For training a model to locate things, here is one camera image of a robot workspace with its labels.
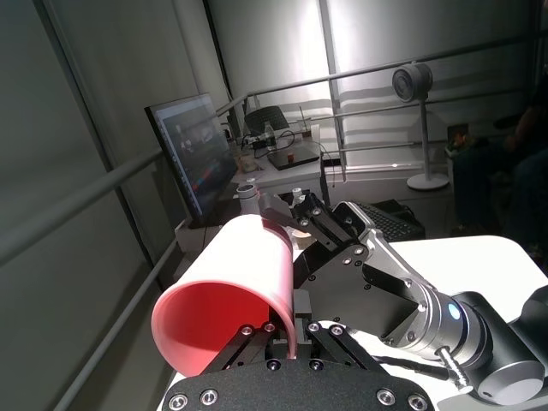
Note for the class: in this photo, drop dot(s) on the white capped plastic bottle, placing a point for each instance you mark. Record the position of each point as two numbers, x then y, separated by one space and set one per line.
296 192

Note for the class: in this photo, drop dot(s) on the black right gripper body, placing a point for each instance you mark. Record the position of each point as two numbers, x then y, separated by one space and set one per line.
342 291

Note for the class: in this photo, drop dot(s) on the seated person dark clothes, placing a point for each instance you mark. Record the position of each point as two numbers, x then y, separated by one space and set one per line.
484 180

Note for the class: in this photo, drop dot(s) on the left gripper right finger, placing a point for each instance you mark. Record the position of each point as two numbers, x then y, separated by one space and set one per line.
301 308

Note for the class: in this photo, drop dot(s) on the clear plastic water bottle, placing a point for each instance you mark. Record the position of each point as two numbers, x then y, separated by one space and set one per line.
268 137

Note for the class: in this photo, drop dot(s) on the white standing fan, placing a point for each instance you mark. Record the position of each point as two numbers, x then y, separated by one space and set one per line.
411 81

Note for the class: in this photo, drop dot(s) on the plastic drink cup with straw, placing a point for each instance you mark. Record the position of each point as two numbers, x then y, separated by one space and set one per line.
306 132

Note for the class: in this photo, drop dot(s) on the black computer monitor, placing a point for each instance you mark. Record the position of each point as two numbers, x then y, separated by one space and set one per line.
192 150

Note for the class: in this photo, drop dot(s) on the black mesh chair back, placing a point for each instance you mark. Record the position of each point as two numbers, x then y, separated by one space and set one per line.
261 117

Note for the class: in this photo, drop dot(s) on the white tumbler dark lid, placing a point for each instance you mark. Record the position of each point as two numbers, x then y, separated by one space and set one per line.
248 201

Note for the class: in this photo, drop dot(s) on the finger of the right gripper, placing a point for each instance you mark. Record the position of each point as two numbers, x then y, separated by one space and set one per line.
301 274
278 210

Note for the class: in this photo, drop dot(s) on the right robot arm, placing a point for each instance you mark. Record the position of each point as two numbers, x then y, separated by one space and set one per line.
441 325

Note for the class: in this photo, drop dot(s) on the black keyboard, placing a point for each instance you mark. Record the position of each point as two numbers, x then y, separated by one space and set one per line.
394 227

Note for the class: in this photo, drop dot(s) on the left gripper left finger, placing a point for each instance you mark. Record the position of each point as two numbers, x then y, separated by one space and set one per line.
244 347

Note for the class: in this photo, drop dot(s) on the black closed laptop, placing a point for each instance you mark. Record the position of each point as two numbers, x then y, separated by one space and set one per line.
308 158

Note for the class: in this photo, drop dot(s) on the pink plastic cup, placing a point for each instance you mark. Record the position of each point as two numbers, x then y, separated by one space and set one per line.
240 257

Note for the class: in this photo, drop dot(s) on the white railing post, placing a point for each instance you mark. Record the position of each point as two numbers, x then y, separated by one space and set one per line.
338 137

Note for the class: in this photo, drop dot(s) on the white patterned mug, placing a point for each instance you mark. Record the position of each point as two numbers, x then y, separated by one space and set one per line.
246 163

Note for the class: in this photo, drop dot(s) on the white desk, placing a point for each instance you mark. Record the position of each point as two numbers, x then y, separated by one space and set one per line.
291 180

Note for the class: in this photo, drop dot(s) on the grey metal handrail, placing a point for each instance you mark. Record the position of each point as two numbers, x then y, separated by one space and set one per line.
377 148
377 112
128 309
364 72
120 183

